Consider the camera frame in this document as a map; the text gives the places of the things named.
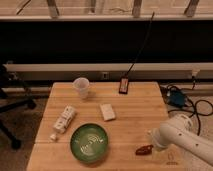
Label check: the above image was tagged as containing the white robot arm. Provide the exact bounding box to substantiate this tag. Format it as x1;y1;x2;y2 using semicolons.
148;114;213;166

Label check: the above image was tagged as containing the green ceramic bowl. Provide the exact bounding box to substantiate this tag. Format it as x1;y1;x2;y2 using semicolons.
70;123;109;164

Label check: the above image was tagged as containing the translucent white cup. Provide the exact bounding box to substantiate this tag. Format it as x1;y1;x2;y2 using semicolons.
73;77;90;99

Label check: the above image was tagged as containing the blue box on floor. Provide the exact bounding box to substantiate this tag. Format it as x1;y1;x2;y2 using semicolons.
169;91;186;107

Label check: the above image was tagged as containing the white rectangular sponge block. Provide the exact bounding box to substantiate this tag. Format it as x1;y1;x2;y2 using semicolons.
100;104;116;121

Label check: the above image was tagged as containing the black red handheld device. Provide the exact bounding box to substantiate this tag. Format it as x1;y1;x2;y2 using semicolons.
119;77;129;94

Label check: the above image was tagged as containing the white tube with cap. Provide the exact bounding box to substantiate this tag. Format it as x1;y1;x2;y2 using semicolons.
50;106;76;141

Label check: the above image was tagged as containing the black office chair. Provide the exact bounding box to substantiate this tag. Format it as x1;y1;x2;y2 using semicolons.
0;64;36;150

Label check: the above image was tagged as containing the black floor cable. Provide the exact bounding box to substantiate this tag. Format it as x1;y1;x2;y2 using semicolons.
165;75;213;136

